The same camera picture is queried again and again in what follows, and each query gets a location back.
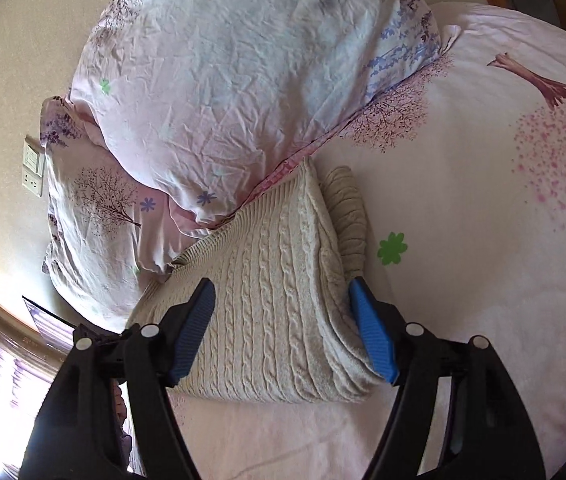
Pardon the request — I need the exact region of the floral pink bed sheet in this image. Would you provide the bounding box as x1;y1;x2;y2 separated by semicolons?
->
162;1;566;480

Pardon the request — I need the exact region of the pink floral top pillow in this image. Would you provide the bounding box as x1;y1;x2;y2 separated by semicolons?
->
70;0;444;226

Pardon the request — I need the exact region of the white wall switch socket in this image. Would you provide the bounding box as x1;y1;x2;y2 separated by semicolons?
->
21;138;45;197

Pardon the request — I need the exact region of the cream cable-knit sweater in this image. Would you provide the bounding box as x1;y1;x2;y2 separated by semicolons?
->
131;159;379;403

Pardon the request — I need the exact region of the striped purple window curtain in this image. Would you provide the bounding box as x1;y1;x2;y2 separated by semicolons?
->
0;308;66;414

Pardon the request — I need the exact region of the pink tree-print lower pillow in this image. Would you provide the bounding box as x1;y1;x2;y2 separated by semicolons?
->
40;96;208;332

